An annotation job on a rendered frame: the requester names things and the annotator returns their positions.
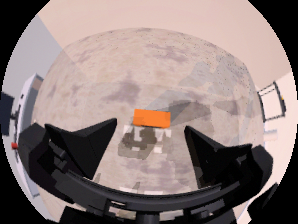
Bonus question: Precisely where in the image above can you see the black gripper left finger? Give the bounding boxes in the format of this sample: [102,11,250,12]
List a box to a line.
[44,119,117,180]

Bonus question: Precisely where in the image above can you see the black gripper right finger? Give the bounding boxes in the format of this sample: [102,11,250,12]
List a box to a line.
[184,125,253,189]

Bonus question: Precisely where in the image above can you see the orange block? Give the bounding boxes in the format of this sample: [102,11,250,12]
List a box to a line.
[133,109,170,129]

